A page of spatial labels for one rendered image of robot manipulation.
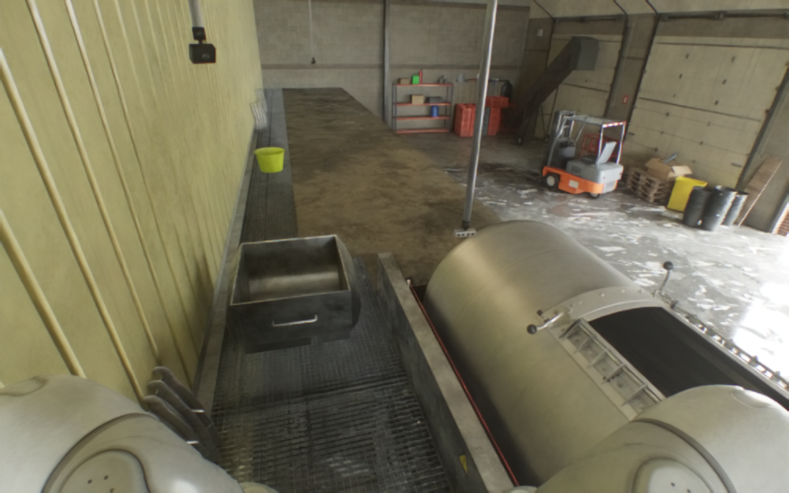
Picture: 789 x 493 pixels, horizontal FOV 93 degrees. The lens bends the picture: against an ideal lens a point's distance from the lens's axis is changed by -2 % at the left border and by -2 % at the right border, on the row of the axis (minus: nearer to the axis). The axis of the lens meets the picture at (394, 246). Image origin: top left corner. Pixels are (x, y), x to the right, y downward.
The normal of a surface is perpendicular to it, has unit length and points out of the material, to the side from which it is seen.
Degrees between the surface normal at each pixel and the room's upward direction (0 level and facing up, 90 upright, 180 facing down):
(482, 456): 0
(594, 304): 13
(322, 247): 88
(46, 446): 20
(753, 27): 90
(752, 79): 90
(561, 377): 43
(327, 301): 92
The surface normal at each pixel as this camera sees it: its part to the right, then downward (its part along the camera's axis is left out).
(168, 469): 0.79, -0.61
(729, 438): 0.07, -0.79
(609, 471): -0.72, -0.70
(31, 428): -0.11, -0.71
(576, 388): -0.64, -0.58
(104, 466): 0.03, -0.56
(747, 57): -0.97, 0.11
